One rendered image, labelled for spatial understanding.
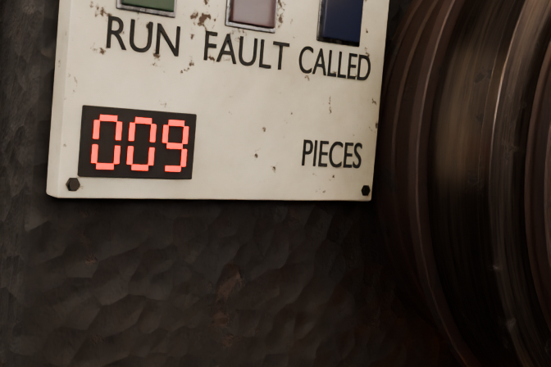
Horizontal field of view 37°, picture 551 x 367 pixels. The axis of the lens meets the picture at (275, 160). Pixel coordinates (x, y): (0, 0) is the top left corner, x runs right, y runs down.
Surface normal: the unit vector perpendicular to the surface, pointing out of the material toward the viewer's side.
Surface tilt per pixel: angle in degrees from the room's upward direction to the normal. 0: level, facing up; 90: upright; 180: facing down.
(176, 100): 90
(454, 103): 84
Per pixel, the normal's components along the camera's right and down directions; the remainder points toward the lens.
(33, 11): -0.80, -0.04
